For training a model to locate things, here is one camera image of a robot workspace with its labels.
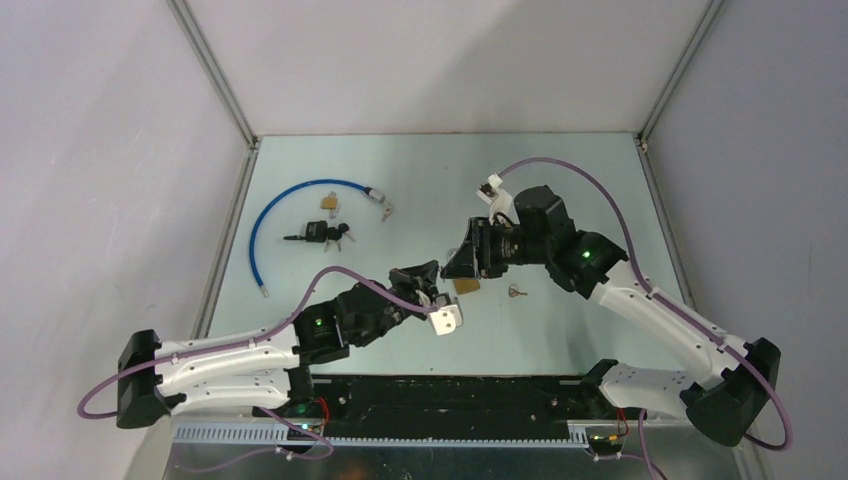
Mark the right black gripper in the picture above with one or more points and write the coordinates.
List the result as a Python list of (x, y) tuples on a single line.
[(474, 259)]

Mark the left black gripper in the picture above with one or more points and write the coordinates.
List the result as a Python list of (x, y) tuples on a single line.
[(423, 278)]

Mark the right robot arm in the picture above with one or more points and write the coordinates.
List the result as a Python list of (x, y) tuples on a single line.
[(725, 381)]

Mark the small brass padlock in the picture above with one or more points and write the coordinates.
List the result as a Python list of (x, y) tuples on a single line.
[(330, 203)]

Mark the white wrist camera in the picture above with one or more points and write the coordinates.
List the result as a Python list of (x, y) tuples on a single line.
[(447, 316), (498, 200)]

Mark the keys on cable lock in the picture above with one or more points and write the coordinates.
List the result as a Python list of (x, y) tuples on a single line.
[(387, 211)]

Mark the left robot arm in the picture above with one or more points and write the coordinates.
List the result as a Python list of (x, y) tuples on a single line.
[(268, 367)]

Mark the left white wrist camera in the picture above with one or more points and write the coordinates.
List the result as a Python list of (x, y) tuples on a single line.
[(447, 316)]

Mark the key on ring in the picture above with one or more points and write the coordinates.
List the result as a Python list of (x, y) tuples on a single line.
[(514, 291)]

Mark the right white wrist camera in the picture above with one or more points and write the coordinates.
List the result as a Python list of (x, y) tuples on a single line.
[(498, 200)]

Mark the black padlock with keys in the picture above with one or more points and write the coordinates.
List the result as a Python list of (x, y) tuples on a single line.
[(320, 232)]

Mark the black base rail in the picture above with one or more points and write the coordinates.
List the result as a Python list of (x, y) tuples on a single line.
[(473, 408)]

